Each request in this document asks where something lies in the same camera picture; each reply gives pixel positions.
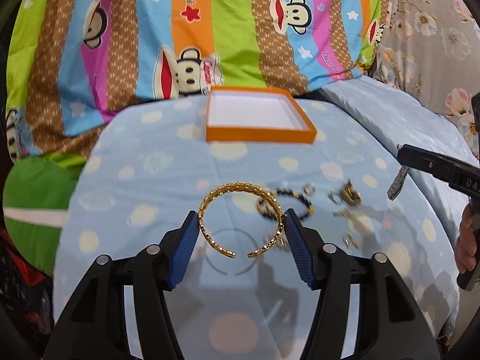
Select gold pearl earrings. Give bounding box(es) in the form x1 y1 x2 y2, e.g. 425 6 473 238
343 232 363 250

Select orange shallow box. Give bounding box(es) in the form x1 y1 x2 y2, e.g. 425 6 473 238
205 86 317 145

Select right human hand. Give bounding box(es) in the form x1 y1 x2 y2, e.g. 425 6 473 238
454 204 477 274

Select grey floral sheet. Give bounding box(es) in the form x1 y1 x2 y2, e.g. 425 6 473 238
371 0 479 156

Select colourful monkey striped duvet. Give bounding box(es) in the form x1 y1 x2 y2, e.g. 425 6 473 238
6 0 389 161

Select gold cuff bangle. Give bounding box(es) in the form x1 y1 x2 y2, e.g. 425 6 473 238
198 181 285 259

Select green plush pillow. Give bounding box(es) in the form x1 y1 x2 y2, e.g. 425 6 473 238
2 154 86 276

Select black bead bracelet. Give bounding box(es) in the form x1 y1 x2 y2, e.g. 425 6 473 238
256 188 315 221

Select light blue planet duvet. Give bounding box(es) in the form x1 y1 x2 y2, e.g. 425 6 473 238
54 77 475 359

